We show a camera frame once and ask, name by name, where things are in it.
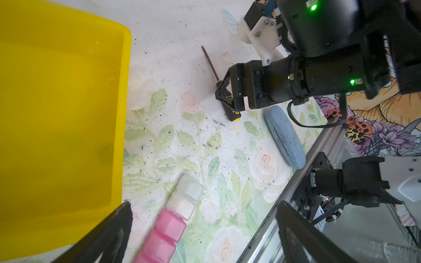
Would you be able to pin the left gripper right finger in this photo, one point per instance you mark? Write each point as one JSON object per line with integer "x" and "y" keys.
{"x": 299, "y": 238}

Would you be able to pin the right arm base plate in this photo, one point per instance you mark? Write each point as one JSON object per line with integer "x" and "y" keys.
{"x": 320, "y": 181}

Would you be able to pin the yellow plastic bin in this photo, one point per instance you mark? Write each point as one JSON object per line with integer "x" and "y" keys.
{"x": 64, "y": 80}

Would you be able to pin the pink white ice cube tray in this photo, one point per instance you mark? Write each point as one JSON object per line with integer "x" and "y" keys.
{"x": 161, "y": 243}

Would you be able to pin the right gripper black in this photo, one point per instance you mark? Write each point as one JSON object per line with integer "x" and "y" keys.
{"x": 247, "y": 80}

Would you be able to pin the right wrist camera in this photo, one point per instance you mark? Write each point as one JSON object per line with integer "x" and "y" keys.
{"x": 261, "y": 27}

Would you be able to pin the black yellow handle screwdriver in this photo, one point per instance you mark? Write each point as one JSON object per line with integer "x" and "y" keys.
{"x": 231, "y": 114}

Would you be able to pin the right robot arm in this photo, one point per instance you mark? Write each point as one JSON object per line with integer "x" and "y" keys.
{"x": 362, "y": 61}

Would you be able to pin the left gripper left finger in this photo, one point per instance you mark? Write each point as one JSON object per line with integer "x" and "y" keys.
{"x": 106, "y": 243}

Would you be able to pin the blue grey glasses case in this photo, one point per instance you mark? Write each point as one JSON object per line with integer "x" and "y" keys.
{"x": 286, "y": 138}

